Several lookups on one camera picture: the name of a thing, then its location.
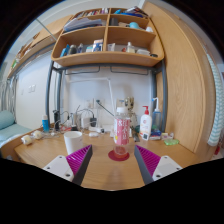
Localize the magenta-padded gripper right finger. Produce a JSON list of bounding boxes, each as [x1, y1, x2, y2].
[[133, 144, 184, 186]]

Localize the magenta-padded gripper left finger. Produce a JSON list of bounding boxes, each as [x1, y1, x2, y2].
[[43, 143, 94, 186]]

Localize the pink-labelled clear drink bottle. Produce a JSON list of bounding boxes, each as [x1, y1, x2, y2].
[[113, 106, 132, 159]]

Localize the small green flat item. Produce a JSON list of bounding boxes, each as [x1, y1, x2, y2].
[[163, 138, 180, 147]]

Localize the white paper cup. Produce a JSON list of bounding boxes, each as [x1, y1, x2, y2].
[[63, 130, 84, 155]]

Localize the small blue bottle white cap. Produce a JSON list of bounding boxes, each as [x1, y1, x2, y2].
[[41, 114, 51, 133]]

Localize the white pump bottle red top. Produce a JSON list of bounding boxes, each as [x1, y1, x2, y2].
[[139, 105, 153, 141]]

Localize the black upright stand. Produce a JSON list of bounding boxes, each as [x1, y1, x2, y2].
[[52, 109, 62, 132]]

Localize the white power strip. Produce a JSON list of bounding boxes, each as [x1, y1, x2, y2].
[[88, 125, 105, 134]]

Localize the flat round red coaster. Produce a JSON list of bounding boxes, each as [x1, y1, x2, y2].
[[107, 149, 131, 163]]

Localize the brown tree creature figurine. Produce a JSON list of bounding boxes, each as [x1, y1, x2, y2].
[[123, 96, 138, 128]]

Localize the teal cushion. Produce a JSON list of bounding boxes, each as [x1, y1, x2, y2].
[[0, 110, 16, 131]]

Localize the wooden wardrobe side panel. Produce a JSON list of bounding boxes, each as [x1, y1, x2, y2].
[[143, 1, 218, 154]]

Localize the striped white green curtain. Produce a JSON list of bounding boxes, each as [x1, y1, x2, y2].
[[205, 53, 224, 148]]

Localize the wooden shelf unit with items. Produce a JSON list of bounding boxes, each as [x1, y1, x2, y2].
[[50, 5, 165, 68]]

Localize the grey metal desk frame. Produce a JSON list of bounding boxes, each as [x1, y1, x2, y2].
[[44, 59, 168, 133]]

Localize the black cable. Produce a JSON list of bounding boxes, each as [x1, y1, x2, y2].
[[96, 99, 118, 118]]

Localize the long wooden wall shelf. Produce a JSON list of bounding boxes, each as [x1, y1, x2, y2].
[[6, 14, 73, 79]]

